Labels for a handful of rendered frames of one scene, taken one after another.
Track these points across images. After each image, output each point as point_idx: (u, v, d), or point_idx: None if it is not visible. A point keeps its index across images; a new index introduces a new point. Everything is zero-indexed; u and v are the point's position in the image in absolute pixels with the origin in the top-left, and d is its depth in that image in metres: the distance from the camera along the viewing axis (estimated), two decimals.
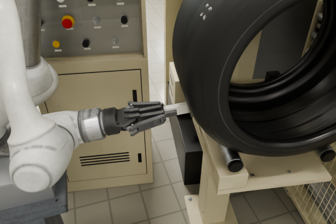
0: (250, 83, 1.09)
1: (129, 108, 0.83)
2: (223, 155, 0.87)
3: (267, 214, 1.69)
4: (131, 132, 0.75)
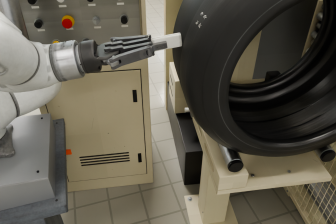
0: (250, 83, 1.09)
1: None
2: (222, 151, 0.86)
3: (267, 214, 1.69)
4: (112, 64, 0.63)
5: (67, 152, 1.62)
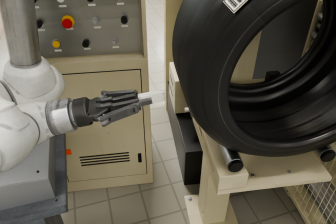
0: (250, 83, 1.09)
1: (102, 97, 0.79)
2: None
3: (267, 214, 1.69)
4: (103, 123, 0.71)
5: (67, 152, 1.62)
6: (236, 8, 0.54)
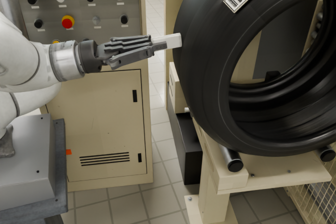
0: (250, 83, 1.09)
1: None
2: None
3: (267, 214, 1.69)
4: (112, 64, 0.63)
5: (67, 152, 1.62)
6: (237, 8, 0.54)
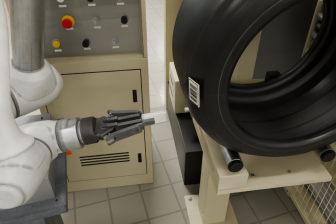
0: (250, 83, 1.09)
1: (108, 117, 0.84)
2: None
3: (267, 214, 1.69)
4: (108, 142, 0.76)
5: (67, 152, 1.62)
6: (198, 103, 0.65)
